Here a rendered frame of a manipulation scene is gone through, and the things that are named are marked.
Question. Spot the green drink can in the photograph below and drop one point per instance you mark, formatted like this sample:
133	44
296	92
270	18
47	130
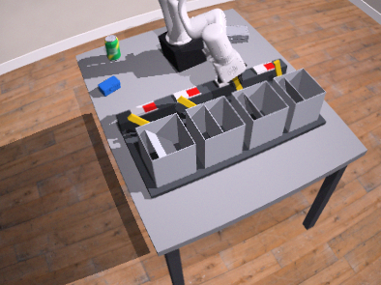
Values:
112	48

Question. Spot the blue box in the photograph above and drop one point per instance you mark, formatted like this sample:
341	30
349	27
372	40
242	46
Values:
109	86

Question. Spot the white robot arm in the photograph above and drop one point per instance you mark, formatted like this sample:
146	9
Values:
214	21

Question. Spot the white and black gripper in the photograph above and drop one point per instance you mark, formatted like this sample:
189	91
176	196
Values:
227	72

